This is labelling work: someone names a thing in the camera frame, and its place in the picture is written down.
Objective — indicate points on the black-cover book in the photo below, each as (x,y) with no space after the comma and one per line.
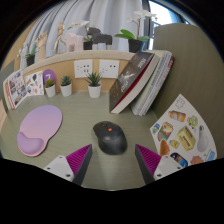
(128,83)

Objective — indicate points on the white card with object stickers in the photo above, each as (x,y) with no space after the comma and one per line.
(34,83)

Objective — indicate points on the grey curtain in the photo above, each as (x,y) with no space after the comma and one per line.
(106,15)

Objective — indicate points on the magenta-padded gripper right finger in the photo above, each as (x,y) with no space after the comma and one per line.
(166,164)

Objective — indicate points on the black computer mouse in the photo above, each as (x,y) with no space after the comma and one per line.
(110,138)

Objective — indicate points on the wooden desk back shelf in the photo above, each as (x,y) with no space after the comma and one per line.
(66,56)

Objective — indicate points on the purple mouse pad with wrist rest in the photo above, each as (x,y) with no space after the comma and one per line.
(41,125)

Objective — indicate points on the white wall socket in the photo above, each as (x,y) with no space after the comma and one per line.
(109,68)
(83,68)

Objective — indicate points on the round purple number sign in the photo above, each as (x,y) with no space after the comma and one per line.
(49,75)

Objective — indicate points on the pink horse figurine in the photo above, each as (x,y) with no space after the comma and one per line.
(74,41)

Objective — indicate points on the photo-cover magazine with red edge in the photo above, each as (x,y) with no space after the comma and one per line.
(16,89)

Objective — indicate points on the round succulent in white pot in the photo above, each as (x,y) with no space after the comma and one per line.
(50,91)

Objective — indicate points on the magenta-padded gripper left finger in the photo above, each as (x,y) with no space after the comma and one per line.
(60,165)

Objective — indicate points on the window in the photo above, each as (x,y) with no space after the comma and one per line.
(163,11)

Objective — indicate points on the spiky succulent in white pot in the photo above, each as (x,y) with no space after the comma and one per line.
(94,90)

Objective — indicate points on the black horse figurine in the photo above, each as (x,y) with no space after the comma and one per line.
(101,38)

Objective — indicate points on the white food sticker sheet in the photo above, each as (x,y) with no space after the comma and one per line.
(183,133)

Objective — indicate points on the wooden hand model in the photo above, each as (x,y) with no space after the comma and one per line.
(41,45)

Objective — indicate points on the rosette succulent in white pot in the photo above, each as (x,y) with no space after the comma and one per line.
(66,90)

